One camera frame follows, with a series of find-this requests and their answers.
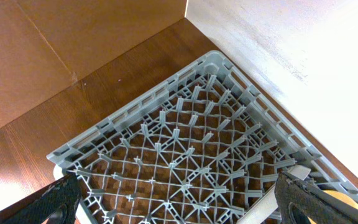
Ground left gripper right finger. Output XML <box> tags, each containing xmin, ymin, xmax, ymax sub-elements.
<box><xmin>275</xmin><ymin>172</ymin><xmax>358</xmax><ymax>224</ymax></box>

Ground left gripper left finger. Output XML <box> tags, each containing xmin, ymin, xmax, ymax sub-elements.
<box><xmin>0</xmin><ymin>174</ymin><xmax>81</xmax><ymax>224</ymax></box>

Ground grey plate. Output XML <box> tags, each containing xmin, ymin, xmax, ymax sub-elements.
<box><xmin>237</xmin><ymin>165</ymin><xmax>311</xmax><ymax>224</ymax></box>

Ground yellow bowl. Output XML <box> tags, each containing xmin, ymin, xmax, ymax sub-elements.
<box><xmin>323</xmin><ymin>190</ymin><xmax>358</xmax><ymax>210</ymax></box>

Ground grey dishwasher rack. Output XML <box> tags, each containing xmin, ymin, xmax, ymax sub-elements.
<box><xmin>48</xmin><ymin>50</ymin><xmax>358</xmax><ymax>223</ymax></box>

